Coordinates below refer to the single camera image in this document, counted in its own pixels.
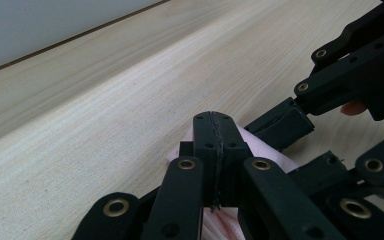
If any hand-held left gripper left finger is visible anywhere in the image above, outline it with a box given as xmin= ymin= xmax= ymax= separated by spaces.
xmin=178 ymin=111 xmax=221 ymax=210

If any pink sock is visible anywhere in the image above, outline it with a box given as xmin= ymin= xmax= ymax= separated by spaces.
xmin=165 ymin=124 xmax=302 ymax=240

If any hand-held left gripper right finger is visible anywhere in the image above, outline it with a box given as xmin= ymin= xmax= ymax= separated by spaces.
xmin=217 ymin=111 xmax=255 ymax=208

